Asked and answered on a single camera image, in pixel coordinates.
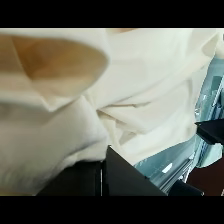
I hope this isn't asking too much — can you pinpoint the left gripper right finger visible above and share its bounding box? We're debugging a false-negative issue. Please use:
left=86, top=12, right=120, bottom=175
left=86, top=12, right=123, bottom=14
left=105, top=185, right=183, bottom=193
left=102, top=145, right=167, bottom=197

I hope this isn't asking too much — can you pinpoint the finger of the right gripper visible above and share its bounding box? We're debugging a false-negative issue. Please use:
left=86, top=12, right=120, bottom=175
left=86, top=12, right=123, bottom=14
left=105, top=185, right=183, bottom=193
left=194, top=118, right=224, bottom=146

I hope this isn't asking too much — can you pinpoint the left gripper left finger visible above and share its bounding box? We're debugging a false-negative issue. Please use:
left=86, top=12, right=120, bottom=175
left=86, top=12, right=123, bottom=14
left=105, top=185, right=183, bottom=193
left=36, top=160, right=103, bottom=197

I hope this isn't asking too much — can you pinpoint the white T-shirt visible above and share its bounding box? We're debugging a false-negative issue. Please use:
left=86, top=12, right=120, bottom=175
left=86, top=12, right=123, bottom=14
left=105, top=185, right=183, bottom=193
left=0, top=28, right=224, bottom=197

